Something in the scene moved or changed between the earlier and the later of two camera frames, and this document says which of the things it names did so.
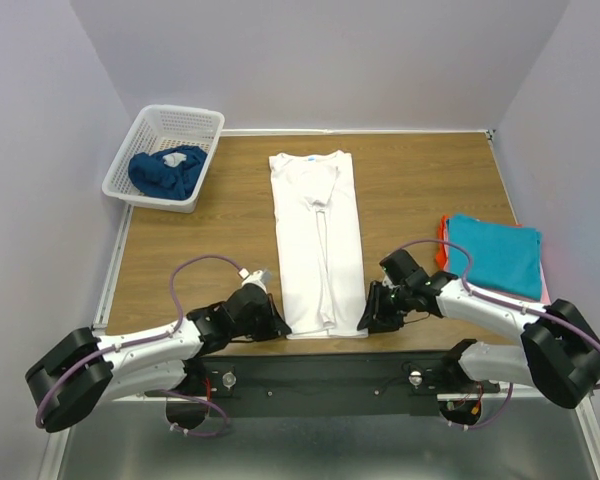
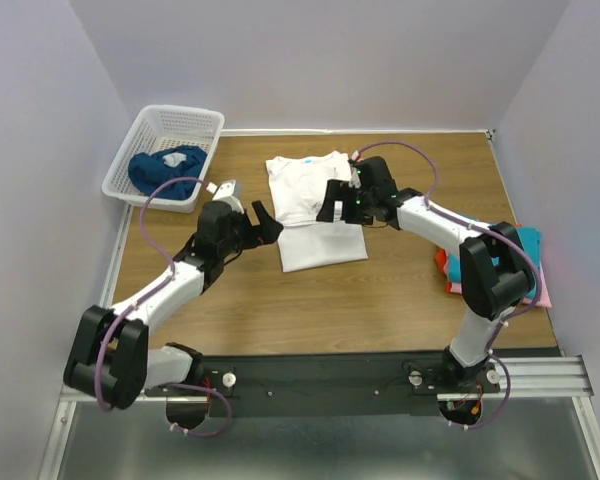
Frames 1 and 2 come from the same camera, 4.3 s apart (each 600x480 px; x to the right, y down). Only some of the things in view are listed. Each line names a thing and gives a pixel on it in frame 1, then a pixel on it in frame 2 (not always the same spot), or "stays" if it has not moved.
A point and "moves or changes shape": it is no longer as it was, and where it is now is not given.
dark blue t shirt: x=156 y=179 stays
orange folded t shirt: x=441 y=255 stays
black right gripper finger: x=375 y=305 → x=334 y=192
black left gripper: x=276 y=326 → x=270 y=228
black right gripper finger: x=386 y=322 → x=350 y=198
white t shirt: x=319 y=239 moves or changes shape
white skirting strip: x=319 y=131 stays
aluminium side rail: x=101 y=316 stays
